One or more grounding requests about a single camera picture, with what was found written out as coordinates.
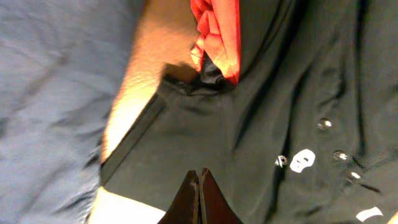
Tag navy blue denim shorts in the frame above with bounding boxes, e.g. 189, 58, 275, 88
1, 0, 144, 223

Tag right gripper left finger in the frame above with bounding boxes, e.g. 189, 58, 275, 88
158, 170, 199, 224

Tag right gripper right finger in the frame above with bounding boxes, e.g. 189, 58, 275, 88
199, 168, 243, 224

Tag red cloth garment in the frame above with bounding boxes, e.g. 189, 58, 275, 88
190, 0, 241, 84

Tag black printed shirt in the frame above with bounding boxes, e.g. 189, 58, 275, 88
101, 1, 397, 223

